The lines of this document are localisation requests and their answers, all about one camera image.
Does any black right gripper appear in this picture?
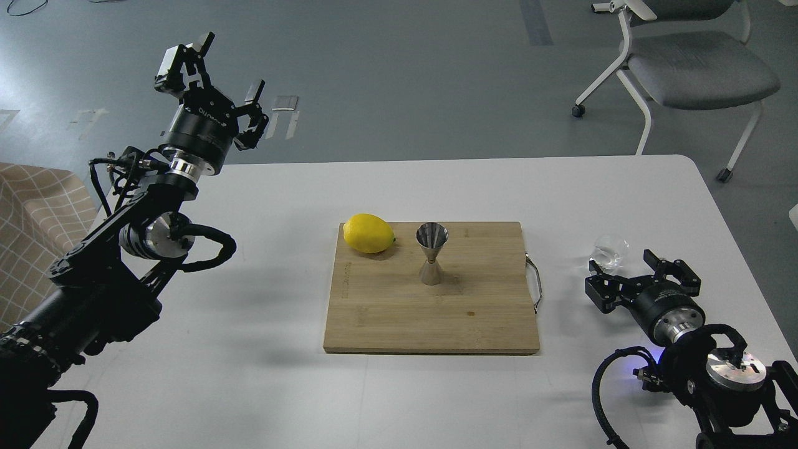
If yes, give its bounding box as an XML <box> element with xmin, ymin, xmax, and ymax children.
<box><xmin>585</xmin><ymin>249</ymin><xmax>706</xmax><ymax>347</ymax></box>

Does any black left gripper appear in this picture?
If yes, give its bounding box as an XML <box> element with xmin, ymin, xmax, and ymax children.
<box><xmin>154</xmin><ymin>31</ymin><xmax>269</xmax><ymax>175</ymax></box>

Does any small clear glass cup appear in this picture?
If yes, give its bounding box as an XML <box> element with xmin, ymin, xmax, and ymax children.
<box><xmin>589</xmin><ymin>234</ymin><xmax>630</xmax><ymax>273</ymax></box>

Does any steel double jigger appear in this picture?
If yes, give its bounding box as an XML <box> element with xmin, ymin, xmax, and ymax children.
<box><xmin>415</xmin><ymin>222</ymin><xmax>449</xmax><ymax>285</ymax></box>

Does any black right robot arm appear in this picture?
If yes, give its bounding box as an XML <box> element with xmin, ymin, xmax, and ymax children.
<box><xmin>586</xmin><ymin>250</ymin><xmax>797</xmax><ymax>448</ymax></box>

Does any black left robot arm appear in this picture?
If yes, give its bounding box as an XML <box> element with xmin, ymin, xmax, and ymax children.
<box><xmin>2</xmin><ymin>32</ymin><xmax>269</xmax><ymax>448</ymax></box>

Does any yellow lemon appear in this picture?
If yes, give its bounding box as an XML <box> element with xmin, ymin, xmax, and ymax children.
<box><xmin>342</xmin><ymin>213</ymin><xmax>396</xmax><ymax>254</ymax></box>

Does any beige checkered cloth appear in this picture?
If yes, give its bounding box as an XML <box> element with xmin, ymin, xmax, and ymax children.
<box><xmin>1</xmin><ymin>163</ymin><xmax>97</xmax><ymax>331</ymax></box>

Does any grey office chair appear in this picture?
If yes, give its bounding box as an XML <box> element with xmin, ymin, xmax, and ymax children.
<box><xmin>571</xmin><ymin>1</ymin><xmax>781</xmax><ymax>183</ymax></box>

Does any bamboo cutting board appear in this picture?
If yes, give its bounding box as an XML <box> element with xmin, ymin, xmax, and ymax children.
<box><xmin>323</xmin><ymin>221</ymin><xmax>541</xmax><ymax>355</ymax></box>

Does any black cable on floor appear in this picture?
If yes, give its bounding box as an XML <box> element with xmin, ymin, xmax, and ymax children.
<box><xmin>6</xmin><ymin>0</ymin><xmax>49</xmax><ymax>17</ymax></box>

